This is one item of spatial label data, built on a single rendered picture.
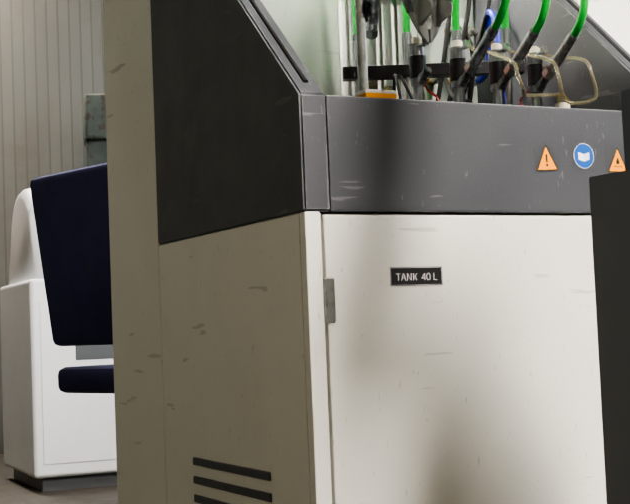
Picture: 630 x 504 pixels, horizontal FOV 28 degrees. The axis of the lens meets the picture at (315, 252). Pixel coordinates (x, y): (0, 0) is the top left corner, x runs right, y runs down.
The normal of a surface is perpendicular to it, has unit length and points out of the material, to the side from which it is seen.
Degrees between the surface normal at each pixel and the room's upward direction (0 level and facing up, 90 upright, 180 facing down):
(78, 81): 90
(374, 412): 90
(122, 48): 90
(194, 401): 90
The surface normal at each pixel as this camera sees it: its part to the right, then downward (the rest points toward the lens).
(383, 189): 0.45, -0.07
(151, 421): -0.89, 0.01
